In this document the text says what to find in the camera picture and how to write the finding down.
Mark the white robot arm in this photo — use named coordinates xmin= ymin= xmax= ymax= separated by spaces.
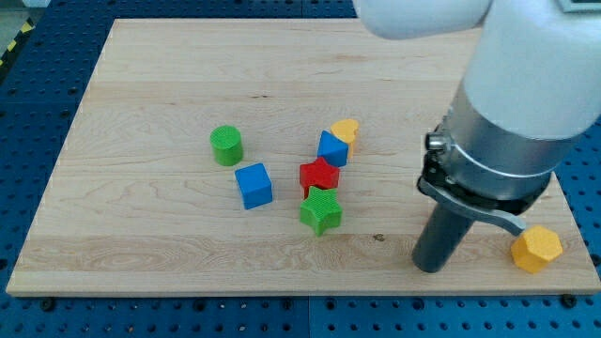
xmin=353 ymin=0 xmax=600 ymax=214

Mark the yellow hexagon block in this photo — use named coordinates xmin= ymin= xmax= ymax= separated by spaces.
xmin=510 ymin=225 xmax=563 ymax=274

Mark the red star block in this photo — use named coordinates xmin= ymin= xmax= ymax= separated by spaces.
xmin=300 ymin=157 xmax=340 ymax=198

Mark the blue triangle block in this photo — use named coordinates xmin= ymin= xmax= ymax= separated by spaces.
xmin=316 ymin=131 xmax=348 ymax=167

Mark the green star block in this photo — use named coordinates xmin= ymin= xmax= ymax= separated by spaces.
xmin=300 ymin=186 xmax=343 ymax=237

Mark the blue cube block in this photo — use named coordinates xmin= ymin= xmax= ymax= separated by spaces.
xmin=235 ymin=163 xmax=273 ymax=209

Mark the yellow heart block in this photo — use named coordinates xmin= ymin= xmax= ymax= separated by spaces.
xmin=330 ymin=118 xmax=360 ymax=159

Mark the green cylinder block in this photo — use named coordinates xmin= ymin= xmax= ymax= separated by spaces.
xmin=209 ymin=125 xmax=243 ymax=166

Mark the wooden board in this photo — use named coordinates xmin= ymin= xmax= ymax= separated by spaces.
xmin=7 ymin=19 xmax=600 ymax=297

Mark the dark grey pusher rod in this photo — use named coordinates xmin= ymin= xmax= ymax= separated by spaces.
xmin=411 ymin=204 xmax=474 ymax=273

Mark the silver clamp lever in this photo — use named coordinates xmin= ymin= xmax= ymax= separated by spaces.
xmin=417 ymin=177 xmax=527 ymax=237

